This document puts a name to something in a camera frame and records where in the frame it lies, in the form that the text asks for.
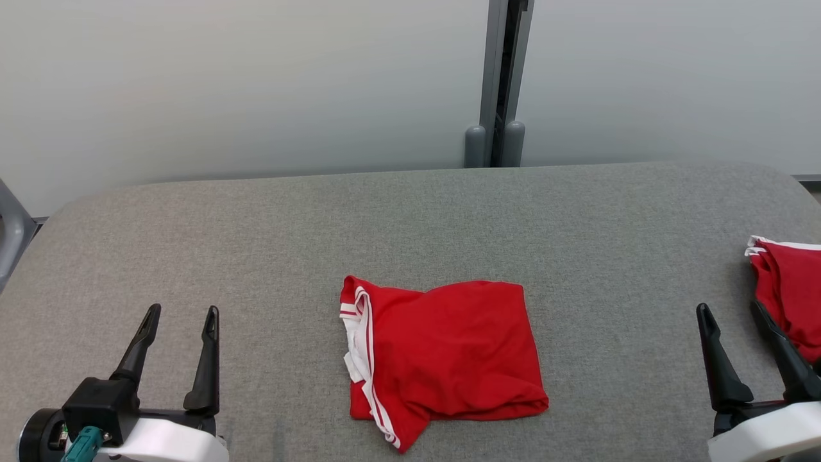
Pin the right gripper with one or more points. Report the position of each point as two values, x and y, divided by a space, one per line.
763 436

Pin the red and white jersey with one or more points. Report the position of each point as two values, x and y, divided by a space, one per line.
449 346

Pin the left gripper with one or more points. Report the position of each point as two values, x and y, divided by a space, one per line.
173 443

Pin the grey cylindrical partition foot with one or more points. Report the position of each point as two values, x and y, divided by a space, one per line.
475 147
514 144

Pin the red shorts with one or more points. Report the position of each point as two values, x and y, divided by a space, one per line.
795 295

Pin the grey partition base rail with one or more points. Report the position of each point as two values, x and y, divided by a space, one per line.
808 178

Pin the grey partition joint post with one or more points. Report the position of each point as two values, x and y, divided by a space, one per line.
494 64

